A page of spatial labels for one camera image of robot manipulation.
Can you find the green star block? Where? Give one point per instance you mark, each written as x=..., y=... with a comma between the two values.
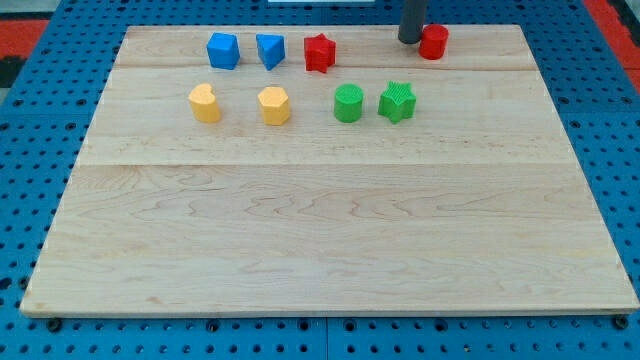
x=397, y=102

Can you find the red star block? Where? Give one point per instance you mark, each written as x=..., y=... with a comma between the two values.
x=319, y=53

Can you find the light wooden board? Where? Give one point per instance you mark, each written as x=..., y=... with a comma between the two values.
x=475, y=206

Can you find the green cylinder block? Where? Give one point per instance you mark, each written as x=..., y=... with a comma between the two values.
x=348, y=102

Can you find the yellow hexagon block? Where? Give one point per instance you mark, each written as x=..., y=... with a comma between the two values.
x=274, y=105

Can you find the yellow heart block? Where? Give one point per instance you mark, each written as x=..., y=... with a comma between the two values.
x=203, y=103

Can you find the blue triangular block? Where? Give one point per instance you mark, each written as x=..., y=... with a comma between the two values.
x=271, y=49

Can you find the blue cube block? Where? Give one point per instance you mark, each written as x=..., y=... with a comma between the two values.
x=223, y=51

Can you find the red cylinder block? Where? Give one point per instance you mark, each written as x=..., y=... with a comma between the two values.
x=433, y=41

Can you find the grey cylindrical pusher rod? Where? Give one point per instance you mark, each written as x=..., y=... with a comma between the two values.
x=412, y=21

